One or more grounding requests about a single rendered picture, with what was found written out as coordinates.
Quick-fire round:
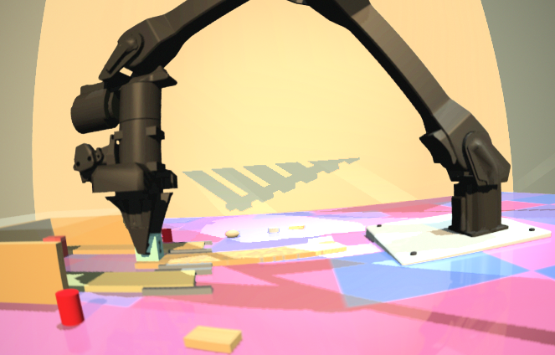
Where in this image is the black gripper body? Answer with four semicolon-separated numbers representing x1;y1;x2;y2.
91;118;178;196

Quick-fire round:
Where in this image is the teal cube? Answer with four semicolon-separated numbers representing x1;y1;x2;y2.
135;233;164;261

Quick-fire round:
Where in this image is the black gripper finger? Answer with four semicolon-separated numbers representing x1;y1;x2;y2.
105;193;157;255
150;192;173;234

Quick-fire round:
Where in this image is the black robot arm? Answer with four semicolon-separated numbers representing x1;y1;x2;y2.
70;0;511;238

